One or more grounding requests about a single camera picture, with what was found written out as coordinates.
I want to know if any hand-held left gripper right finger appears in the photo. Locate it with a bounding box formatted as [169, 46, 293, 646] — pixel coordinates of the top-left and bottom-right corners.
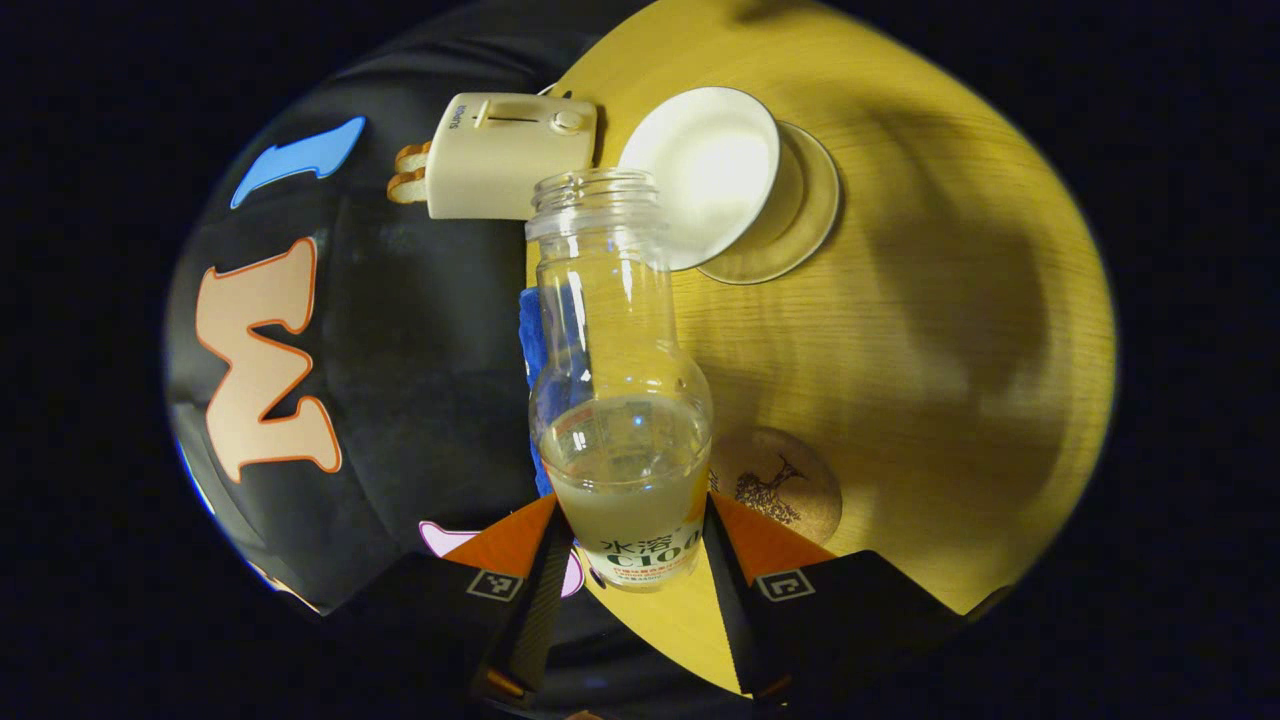
[703, 490, 993, 701]

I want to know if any round brown coaster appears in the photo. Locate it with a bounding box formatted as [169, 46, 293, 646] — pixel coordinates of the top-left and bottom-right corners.
[707, 427, 844, 547]

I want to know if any white toaster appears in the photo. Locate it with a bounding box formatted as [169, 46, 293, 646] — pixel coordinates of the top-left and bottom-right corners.
[425, 92, 599, 222]

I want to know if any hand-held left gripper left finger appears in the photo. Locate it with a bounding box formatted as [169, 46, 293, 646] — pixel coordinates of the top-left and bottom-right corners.
[325, 495, 578, 711]

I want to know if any black backdrop cloth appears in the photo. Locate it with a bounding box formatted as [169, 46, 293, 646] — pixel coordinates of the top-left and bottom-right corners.
[163, 0, 701, 717]

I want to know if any blue folded towel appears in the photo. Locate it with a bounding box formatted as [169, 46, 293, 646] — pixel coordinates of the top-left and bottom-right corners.
[517, 285, 593, 499]

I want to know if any round beige saucer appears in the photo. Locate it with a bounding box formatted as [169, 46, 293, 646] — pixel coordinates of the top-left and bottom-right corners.
[697, 119, 843, 287]

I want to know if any clear glass water bottle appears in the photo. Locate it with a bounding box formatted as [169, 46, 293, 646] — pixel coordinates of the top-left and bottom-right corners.
[525, 167, 715, 593]

